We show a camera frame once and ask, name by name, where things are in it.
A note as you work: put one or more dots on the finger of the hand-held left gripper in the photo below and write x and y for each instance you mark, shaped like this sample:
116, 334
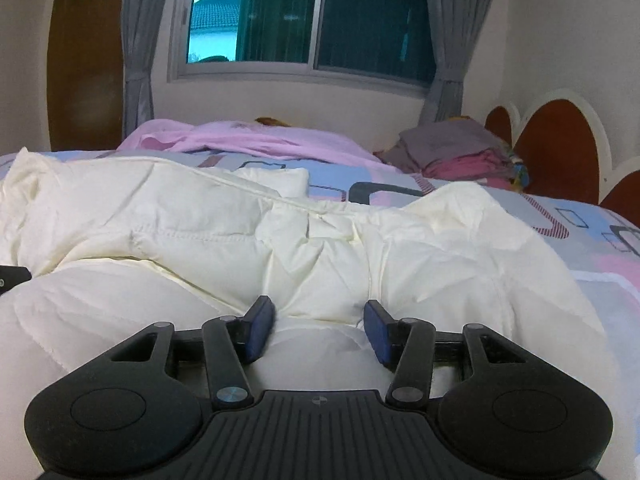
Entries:
14, 279

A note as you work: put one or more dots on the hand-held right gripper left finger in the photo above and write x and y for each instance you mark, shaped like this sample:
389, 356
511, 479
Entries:
260, 331

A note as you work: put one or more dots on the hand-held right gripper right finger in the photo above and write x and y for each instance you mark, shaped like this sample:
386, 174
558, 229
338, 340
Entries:
377, 331

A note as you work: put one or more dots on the white padded jacket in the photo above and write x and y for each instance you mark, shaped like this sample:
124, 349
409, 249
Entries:
250, 260

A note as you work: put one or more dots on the pile of folded clothes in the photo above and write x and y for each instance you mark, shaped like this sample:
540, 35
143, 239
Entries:
450, 152

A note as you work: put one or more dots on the pink blanket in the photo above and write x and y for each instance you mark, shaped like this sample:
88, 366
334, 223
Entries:
250, 137

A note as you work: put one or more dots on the brown wooden door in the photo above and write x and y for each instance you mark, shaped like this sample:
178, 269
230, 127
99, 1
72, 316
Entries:
82, 60

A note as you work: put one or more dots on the bed with patterned sheet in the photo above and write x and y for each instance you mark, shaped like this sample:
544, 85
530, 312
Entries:
590, 240

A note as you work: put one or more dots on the brown and white headboard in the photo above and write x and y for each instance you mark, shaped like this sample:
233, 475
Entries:
565, 145

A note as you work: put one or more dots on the grey curtain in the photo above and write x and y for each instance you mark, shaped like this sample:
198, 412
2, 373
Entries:
137, 45
455, 40

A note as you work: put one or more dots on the window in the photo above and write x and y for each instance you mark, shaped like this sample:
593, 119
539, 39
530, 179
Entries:
310, 15

